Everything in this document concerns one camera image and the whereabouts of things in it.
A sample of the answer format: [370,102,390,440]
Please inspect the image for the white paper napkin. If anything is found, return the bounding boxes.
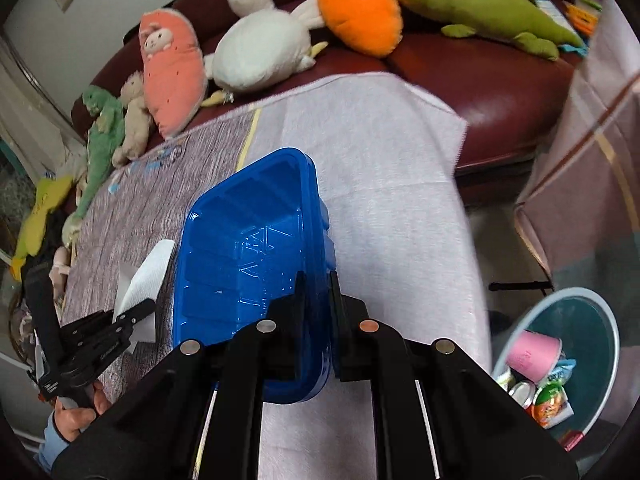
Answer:
[113,240,175,353]

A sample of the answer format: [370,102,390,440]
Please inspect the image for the silver red drink can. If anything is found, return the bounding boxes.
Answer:
[509,380,537,410]

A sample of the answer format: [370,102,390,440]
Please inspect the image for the pink paper cup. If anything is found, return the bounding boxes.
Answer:
[506,330,563,384]

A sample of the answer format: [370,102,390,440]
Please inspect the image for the blue plastic tray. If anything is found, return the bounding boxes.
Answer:
[171,148,335,404]

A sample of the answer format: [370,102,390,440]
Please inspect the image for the light blue trash bin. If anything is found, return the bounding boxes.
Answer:
[491,287,620,442]

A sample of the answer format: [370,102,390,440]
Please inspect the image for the person's left hand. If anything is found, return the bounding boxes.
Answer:
[53,380,112,442]

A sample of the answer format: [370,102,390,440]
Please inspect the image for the white paper cup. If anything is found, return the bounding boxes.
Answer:
[496,364,515,392]

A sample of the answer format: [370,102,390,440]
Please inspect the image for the orange lid snack cup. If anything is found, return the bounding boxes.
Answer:
[529,382,574,429]

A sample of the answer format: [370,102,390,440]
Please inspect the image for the blue snack wrapper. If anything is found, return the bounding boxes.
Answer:
[542,359,577,386]

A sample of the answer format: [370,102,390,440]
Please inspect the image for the yellow plush toy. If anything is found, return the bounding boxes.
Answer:
[10,174,73,282]

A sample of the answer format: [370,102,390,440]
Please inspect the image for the beige bear plush toy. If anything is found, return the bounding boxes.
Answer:
[112,72,153,168]

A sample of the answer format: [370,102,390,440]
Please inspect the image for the green crocodile plush toy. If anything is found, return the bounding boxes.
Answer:
[62,86,125,248]

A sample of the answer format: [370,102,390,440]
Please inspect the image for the plaid blanket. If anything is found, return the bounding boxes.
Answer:
[513,0,640,321]

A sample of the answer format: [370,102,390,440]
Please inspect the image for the pink carrot plush toy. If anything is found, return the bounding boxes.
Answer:
[139,8,208,139]

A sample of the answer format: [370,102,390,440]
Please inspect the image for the white duck plush toy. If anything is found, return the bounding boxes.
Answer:
[201,0,328,107]

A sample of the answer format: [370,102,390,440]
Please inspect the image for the dark red leather sofa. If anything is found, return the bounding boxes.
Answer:
[70,0,586,201]

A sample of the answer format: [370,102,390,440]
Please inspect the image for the orange carrot plush toy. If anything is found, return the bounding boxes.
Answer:
[318,0,402,58]

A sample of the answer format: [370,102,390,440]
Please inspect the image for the green dinosaur plush toy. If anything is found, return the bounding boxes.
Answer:
[398,0,584,61]

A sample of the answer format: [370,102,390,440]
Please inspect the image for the colourful toy books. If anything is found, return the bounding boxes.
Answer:
[535,0,603,58]

